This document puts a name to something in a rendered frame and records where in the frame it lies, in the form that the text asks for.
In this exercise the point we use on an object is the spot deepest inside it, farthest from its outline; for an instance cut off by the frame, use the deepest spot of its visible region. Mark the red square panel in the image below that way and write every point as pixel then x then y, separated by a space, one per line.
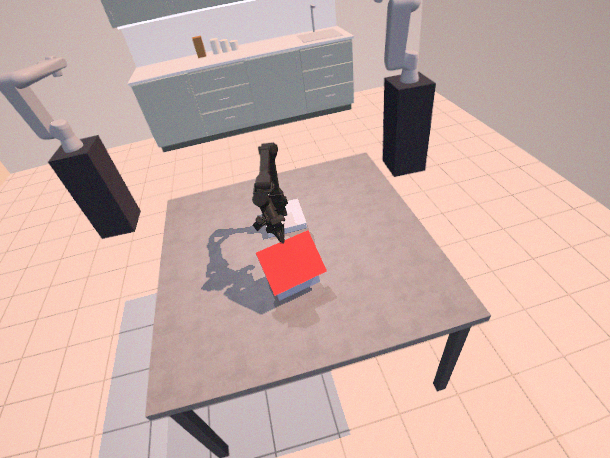
pixel 291 263

